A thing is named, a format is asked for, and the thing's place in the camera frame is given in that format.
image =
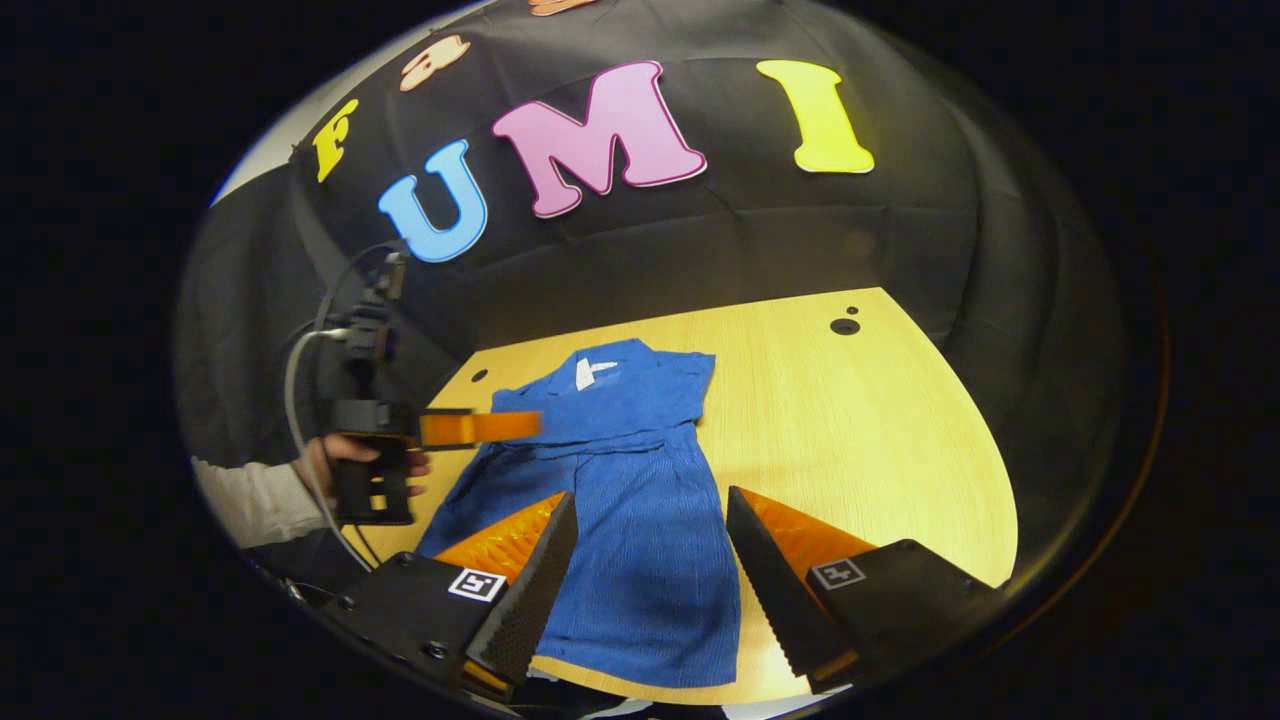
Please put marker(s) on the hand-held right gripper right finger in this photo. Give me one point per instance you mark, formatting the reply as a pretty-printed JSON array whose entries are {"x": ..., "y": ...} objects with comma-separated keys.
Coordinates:
[{"x": 775, "y": 590}]

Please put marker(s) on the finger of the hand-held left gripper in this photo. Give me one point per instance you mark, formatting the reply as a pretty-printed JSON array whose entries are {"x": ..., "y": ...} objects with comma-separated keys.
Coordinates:
[{"x": 480, "y": 428}]

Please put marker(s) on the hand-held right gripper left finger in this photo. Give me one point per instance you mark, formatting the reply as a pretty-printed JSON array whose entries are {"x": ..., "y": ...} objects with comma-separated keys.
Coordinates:
[{"x": 535, "y": 585}]

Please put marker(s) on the blue button shirt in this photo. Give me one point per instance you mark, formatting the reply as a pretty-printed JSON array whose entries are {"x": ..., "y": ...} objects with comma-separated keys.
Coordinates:
[{"x": 640, "y": 520}]

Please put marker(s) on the black backdrop cloth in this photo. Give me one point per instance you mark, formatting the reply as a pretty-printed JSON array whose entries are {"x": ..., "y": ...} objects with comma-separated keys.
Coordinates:
[{"x": 800, "y": 230}]

